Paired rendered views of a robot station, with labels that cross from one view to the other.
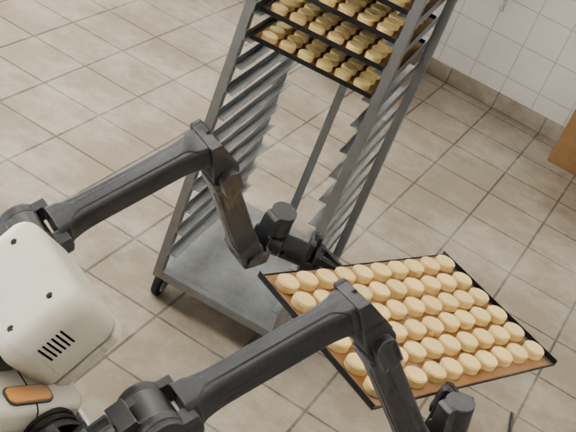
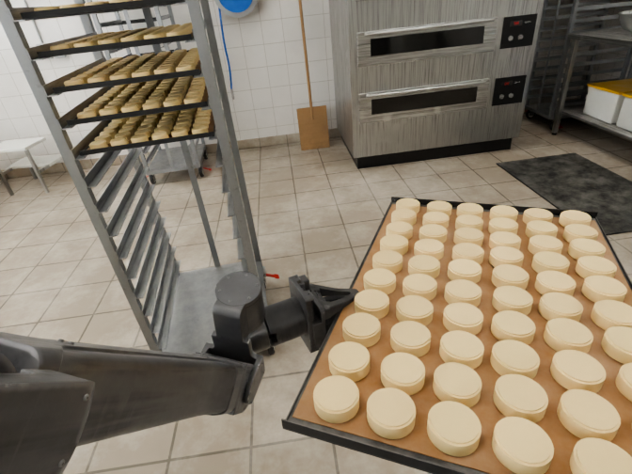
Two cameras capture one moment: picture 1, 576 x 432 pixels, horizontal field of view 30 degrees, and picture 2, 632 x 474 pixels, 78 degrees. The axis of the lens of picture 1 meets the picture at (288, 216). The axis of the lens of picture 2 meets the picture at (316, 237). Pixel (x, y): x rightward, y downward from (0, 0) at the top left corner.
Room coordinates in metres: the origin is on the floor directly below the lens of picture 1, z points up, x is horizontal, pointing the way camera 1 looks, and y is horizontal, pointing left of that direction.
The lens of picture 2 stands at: (1.61, 0.04, 1.39)
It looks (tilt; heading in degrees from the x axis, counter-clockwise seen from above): 32 degrees down; 341
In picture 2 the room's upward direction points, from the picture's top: 6 degrees counter-clockwise
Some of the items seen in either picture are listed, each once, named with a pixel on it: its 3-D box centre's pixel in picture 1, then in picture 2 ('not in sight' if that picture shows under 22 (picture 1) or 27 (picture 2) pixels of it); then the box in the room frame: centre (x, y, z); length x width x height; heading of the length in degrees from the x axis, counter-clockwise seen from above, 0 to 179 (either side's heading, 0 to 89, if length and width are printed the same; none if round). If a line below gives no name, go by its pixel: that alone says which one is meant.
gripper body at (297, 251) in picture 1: (297, 251); (288, 319); (2.03, -0.05, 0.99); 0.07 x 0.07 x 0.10; 3
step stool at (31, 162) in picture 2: not in sight; (31, 164); (6.03, 1.36, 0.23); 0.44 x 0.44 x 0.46; 66
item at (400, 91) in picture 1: (377, 114); (225, 155); (3.15, -0.14, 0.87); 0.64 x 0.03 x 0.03; 169
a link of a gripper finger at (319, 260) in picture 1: (324, 267); (332, 308); (2.03, -0.12, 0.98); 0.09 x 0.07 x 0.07; 93
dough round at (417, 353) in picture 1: (414, 351); (567, 336); (1.83, -0.35, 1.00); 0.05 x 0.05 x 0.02
